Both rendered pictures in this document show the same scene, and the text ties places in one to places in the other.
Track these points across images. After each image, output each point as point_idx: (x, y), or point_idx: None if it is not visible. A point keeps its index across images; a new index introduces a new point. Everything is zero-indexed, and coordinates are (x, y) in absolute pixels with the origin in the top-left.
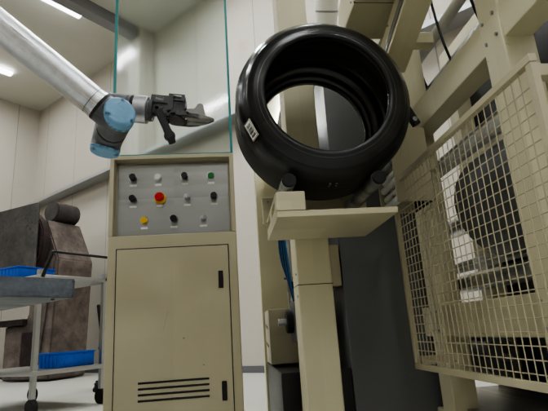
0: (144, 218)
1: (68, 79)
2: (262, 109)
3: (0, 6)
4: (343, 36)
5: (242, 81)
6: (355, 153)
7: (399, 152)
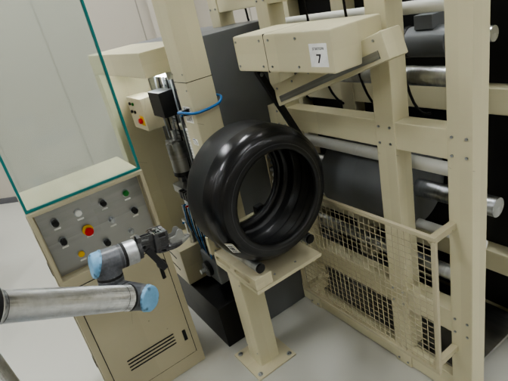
0: (82, 252)
1: (109, 307)
2: (239, 233)
3: (31, 293)
4: (284, 146)
5: (217, 211)
6: (299, 235)
7: None
